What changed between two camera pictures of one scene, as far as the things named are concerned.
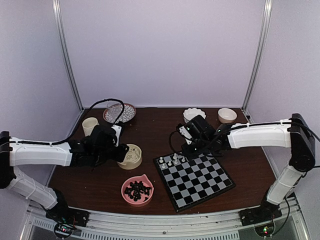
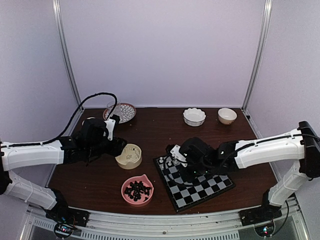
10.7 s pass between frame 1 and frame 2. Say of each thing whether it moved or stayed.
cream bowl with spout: stayed
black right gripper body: moved
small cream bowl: stayed
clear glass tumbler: stayed
